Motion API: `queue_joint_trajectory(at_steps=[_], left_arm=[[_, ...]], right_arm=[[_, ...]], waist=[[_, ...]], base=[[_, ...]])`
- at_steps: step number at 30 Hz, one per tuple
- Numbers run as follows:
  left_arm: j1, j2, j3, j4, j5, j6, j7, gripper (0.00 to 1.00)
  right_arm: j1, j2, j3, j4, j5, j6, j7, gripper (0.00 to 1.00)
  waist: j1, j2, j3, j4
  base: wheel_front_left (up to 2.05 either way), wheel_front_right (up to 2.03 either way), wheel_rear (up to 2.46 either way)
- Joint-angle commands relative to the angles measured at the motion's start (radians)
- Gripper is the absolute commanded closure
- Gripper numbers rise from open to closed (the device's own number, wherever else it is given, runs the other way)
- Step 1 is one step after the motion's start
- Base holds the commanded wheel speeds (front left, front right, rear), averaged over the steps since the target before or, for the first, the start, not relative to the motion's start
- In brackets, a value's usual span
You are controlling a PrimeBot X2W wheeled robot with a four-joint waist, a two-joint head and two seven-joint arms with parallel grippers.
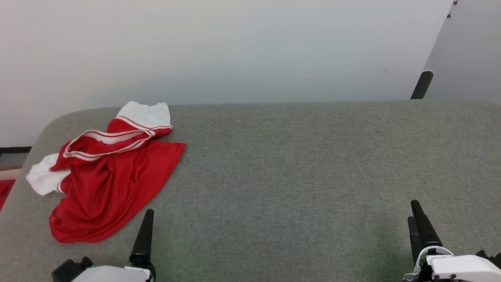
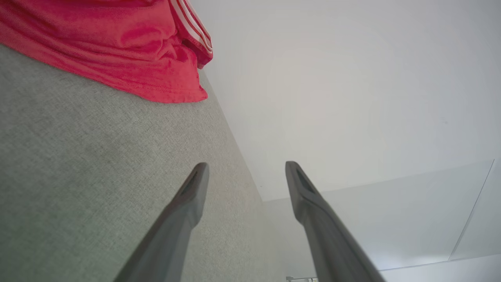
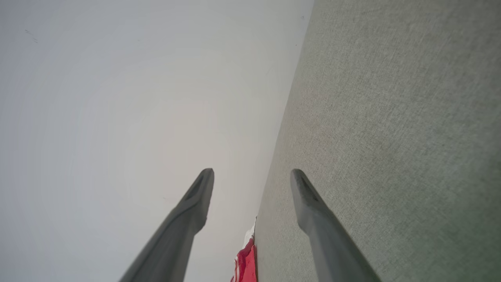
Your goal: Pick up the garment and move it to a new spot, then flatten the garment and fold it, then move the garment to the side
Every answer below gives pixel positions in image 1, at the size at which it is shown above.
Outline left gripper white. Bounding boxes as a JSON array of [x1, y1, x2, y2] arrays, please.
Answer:
[[72, 209, 156, 282]]

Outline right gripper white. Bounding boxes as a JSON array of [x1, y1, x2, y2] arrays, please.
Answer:
[[403, 200, 501, 282]]

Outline red and white jersey shirt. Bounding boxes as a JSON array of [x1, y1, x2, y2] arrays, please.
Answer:
[[26, 101, 187, 244]]

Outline red cloth in basket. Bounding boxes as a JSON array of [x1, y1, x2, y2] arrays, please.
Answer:
[[0, 179, 16, 212]]

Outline beige plastic laundry basket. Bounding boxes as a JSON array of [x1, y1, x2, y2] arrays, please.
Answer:
[[0, 168, 22, 181]]

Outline black pole with white tip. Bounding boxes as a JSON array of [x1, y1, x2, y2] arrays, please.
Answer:
[[410, 70, 434, 99]]

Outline grey board panel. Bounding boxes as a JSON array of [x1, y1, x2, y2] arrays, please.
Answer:
[[424, 0, 501, 103]]

